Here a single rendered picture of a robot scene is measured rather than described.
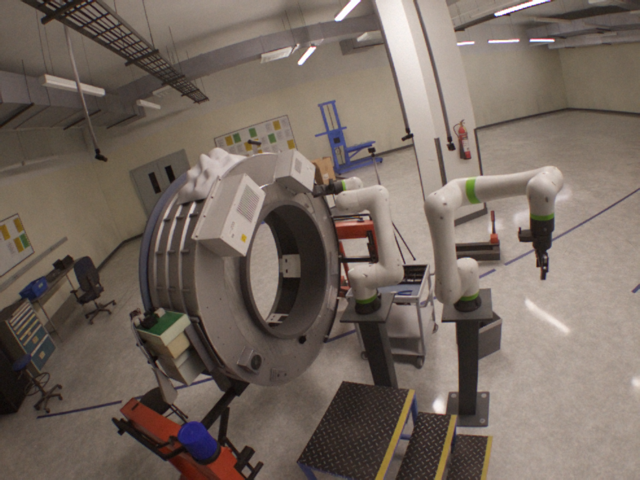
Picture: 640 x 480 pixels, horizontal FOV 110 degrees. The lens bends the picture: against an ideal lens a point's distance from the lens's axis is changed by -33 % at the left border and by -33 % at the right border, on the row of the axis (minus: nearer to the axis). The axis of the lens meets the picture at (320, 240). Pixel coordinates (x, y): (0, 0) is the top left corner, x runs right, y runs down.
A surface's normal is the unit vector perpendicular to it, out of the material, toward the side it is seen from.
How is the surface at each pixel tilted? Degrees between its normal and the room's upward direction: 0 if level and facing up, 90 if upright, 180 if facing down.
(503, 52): 90
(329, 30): 90
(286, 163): 47
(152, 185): 90
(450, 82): 90
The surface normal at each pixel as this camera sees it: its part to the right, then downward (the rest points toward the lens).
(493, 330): 0.16, 0.33
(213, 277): 0.87, -0.05
